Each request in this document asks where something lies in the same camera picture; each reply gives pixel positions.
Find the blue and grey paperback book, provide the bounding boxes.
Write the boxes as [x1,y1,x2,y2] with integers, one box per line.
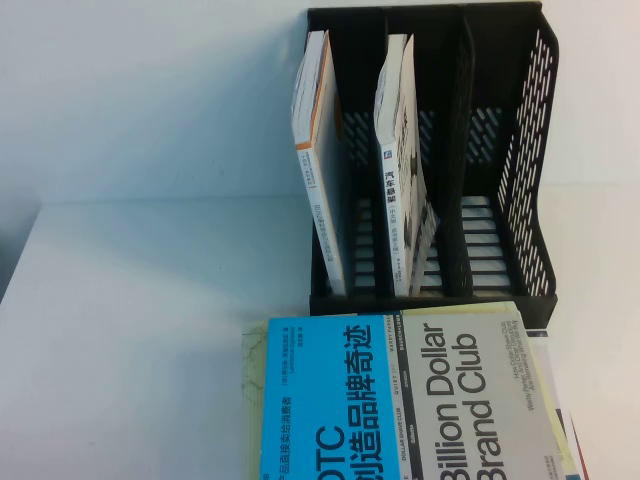
[259,308,565,480]

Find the white book with orange spine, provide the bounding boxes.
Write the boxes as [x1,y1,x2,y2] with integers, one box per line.
[292,29,348,296]

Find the white spine dark cover book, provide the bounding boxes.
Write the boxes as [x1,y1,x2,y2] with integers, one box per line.
[374,32,442,297]

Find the yellow-green mechanisms book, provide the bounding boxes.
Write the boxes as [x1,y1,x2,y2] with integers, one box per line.
[241,299,577,480]

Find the black mesh book stand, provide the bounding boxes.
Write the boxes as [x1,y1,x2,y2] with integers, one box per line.
[305,1,560,317]

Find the white book with red stripe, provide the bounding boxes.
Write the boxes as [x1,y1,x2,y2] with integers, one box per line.
[524,328,592,480]

